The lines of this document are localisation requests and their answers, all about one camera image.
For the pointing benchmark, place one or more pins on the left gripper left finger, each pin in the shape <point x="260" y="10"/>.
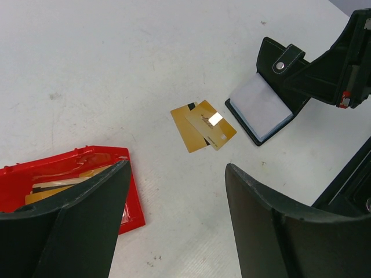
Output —
<point x="70" y="234"/>

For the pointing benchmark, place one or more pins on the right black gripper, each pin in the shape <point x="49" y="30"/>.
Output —
<point x="341" y="74"/>

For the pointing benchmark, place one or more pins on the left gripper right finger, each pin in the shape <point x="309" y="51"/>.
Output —
<point x="277" y="236"/>

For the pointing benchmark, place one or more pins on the black card holder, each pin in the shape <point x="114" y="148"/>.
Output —
<point x="263" y="106"/>

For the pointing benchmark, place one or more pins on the gold card front up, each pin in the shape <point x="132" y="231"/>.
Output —
<point x="212" y="126"/>

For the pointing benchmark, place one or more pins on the gold card stripe up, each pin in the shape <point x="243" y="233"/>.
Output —
<point x="192" y="139"/>

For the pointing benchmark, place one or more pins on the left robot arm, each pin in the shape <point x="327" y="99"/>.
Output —
<point x="347" y="195"/>

